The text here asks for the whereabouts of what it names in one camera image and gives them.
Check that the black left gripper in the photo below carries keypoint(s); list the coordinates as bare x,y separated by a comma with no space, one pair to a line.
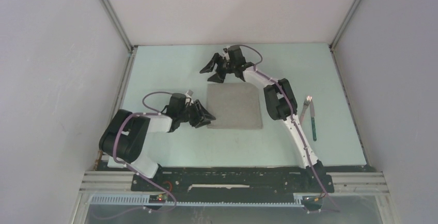
205,114

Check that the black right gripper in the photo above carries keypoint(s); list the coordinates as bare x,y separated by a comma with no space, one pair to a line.
211,64

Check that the grey cloth napkin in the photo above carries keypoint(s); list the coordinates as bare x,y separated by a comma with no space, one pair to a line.
235,106

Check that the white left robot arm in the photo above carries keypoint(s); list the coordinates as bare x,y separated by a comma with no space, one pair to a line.
125,136

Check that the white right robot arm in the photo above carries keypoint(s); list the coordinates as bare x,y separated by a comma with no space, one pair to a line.
281,105

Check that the left small circuit board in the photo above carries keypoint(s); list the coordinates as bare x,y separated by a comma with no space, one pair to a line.
157,199

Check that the small circuit board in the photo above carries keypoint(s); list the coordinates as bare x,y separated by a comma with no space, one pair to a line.
157,199
312,200

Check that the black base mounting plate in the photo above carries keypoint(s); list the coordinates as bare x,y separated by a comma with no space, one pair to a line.
248,184

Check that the right small circuit board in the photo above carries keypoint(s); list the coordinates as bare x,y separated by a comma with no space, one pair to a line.
312,200

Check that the fork with pink handle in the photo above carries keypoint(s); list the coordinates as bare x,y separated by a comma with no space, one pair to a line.
306,105

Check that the knife with teal handle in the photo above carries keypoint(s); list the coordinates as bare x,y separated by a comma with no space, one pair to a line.
313,122

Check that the white slotted cable duct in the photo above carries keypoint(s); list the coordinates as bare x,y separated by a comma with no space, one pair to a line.
142,200

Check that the left aluminium frame post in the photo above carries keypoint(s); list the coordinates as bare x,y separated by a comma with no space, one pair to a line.
109,9

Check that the aluminium frame post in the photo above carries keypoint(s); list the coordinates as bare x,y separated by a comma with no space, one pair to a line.
347,19
109,9

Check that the right aluminium frame post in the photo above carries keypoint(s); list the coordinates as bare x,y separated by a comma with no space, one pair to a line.
347,19

